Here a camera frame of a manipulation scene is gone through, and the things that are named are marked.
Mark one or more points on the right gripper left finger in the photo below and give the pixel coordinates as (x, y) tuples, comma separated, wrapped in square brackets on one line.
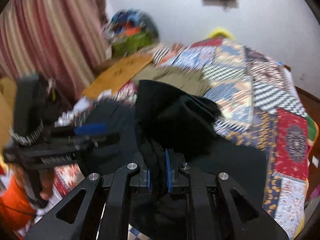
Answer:
[(97, 208)]

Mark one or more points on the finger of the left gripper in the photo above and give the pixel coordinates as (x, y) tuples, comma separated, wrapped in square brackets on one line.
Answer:
[(91, 129)]

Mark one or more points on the black pants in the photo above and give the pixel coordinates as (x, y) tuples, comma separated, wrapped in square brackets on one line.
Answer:
[(166, 120)]

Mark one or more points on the orange sleeved forearm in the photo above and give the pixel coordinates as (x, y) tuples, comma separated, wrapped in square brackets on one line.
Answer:
[(16, 211)]

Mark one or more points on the green storage bag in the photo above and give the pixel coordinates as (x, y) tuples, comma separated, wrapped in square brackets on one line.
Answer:
[(128, 45)]

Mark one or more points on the striped pink curtain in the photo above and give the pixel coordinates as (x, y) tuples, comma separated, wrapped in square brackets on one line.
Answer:
[(60, 39)]

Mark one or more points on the pile of clothes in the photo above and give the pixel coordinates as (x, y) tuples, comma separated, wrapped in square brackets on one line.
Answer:
[(126, 23)]

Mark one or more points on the olive folded pants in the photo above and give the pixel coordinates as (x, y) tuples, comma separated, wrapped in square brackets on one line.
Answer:
[(190, 81)]

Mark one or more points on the colourful patchwork bedspread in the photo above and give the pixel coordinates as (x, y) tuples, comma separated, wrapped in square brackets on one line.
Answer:
[(260, 108)]

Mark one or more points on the yellow headboard tube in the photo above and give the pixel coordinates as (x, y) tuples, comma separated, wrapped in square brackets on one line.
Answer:
[(220, 32)]

